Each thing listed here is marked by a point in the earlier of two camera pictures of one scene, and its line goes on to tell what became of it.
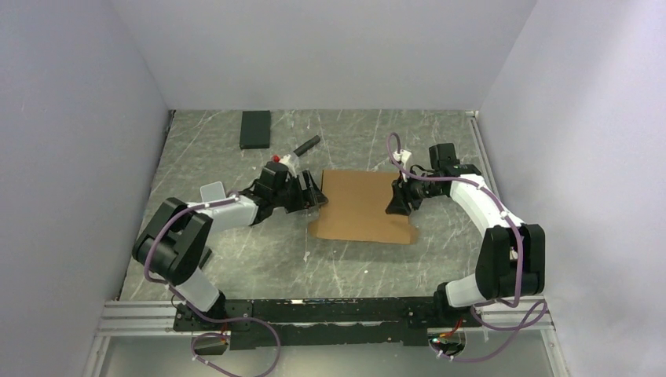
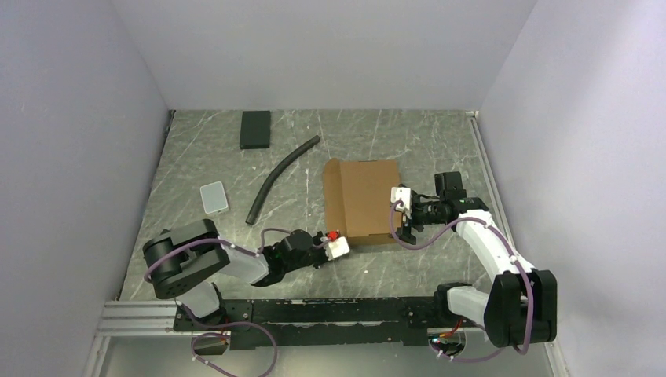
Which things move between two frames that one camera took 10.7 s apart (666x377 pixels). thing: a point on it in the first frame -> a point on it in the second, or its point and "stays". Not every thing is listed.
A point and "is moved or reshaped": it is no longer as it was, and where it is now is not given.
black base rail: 327,323 stays
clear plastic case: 213,192 stays
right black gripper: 402,195 -> 404,232
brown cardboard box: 355,209 is moved or reshaped
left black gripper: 308,198 -> 319,239
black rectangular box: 255,129 stays
